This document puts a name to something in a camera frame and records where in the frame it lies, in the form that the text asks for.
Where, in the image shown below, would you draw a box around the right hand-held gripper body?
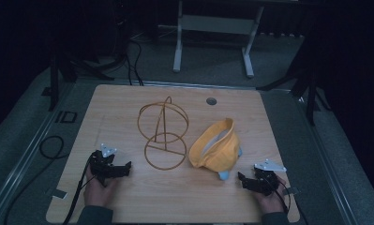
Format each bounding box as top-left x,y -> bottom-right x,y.
249,157 -> 288,197

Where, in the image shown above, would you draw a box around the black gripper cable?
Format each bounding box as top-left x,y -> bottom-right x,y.
270,177 -> 309,225
62,153 -> 97,225

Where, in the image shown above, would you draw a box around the grey tape piece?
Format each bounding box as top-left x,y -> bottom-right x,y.
51,188 -> 68,201
282,186 -> 302,197

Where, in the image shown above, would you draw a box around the person's right hand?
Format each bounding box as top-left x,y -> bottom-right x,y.
252,175 -> 291,216

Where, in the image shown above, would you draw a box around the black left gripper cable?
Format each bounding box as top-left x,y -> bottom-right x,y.
62,153 -> 97,225

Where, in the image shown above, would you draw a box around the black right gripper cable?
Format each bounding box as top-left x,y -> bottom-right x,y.
270,177 -> 309,225

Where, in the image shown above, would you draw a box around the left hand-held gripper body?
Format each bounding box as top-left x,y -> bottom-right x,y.
88,142 -> 118,188

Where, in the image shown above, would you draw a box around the yellow cap with blue brim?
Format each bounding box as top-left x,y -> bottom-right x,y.
187,117 -> 243,182

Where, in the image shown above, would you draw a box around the black metal stand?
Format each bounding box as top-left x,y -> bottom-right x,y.
255,27 -> 333,127
47,43 -> 117,113

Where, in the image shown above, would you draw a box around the golden wire hat stand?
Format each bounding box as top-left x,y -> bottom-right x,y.
136,96 -> 190,172

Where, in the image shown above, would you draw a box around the black tape floor marking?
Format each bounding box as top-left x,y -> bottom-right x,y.
54,110 -> 79,125

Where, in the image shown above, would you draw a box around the black hanging cables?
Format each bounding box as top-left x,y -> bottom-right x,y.
123,37 -> 145,87

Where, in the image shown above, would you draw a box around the person's left hand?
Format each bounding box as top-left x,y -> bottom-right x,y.
82,172 -> 120,209

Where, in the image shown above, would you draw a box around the black looped floor cable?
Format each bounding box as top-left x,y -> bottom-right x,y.
3,135 -> 66,225

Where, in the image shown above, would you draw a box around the white metal desk frame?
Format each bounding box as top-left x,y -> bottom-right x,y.
172,0 -> 266,80

